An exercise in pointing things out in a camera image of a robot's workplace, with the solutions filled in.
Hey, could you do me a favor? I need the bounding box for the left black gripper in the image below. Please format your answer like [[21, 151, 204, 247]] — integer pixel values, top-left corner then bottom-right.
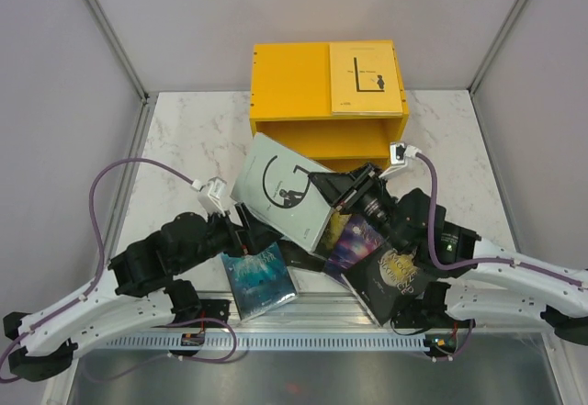
[[175, 200, 284, 273]]

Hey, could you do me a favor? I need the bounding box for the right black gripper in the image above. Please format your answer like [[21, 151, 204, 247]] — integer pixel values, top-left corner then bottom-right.
[[306, 162, 406, 255]]

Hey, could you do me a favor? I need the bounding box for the teal Jules Verne book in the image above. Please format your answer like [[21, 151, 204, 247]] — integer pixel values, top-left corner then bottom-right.
[[220, 242, 298, 322]]

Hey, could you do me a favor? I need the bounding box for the grey G book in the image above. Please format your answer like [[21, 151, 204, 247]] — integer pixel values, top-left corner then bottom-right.
[[231, 132, 333, 253]]

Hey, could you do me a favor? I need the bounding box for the yellow L book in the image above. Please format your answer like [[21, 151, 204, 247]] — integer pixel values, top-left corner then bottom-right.
[[329, 40, 402, 117]]

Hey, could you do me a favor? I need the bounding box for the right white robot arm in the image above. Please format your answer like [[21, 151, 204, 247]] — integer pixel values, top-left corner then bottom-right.
[[309, 163, 587, 345]]

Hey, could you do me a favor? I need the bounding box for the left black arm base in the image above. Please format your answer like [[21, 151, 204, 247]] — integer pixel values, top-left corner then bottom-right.
[[164, 280, 230, 329]]

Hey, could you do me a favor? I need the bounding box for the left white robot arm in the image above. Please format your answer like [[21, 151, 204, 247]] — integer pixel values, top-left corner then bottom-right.
[[1, 205, 282, 383]]

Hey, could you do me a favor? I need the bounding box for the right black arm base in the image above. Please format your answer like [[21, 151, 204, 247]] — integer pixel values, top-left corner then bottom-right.
[[390, 282, 454, 330]]

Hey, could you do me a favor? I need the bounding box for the green forest cover book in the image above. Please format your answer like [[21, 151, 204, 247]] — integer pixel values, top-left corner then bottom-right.
[[316, 212, 350, 257]]

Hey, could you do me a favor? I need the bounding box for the dark Wuthering Heights book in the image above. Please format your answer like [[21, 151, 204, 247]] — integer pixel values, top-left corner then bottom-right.
[[277, 239, 325, 273]]

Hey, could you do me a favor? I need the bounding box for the purple Robinson Crusoe book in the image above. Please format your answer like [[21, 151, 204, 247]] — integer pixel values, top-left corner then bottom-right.
[[322, 215, 383, 286]]

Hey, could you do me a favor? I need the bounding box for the yellow wooden shelf box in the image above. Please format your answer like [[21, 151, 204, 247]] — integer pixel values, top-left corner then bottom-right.
[[249, 41, 410, 172]]

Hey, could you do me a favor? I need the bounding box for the black Moon and Sixpence book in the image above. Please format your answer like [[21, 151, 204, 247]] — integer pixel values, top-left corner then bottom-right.
[[342, 243, 435, 327]]

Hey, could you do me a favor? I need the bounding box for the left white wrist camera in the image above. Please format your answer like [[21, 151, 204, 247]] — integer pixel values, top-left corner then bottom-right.
[[191, 176, 227, 215]]

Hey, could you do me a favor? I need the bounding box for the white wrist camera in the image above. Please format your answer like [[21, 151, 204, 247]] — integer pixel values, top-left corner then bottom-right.
[[379, 141, 421, 181], [191, 176, 227, 215]]

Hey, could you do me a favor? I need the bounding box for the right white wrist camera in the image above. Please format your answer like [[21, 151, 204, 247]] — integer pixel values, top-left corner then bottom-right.
[[379, 141, 421, 181]]

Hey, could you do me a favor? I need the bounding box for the aluminium front rail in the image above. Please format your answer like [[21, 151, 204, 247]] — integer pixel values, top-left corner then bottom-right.
[[198, 291, 377, 330]]

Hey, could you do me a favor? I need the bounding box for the slotted white cable duct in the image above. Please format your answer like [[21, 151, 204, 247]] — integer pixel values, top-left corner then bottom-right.
[[102, 329, 429, 352]]

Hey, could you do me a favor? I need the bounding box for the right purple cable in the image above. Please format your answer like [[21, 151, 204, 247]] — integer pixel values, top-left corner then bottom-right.
[[415, 152, 588, 365]]

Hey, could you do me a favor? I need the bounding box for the purple cable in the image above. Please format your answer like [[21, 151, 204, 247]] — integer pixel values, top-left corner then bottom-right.
[[0, 157, 240, 386], [415, 152, 588, 365]]

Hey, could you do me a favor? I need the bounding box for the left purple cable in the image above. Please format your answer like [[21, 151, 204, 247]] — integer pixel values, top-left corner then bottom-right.
[[0, 157, 240, 386]]

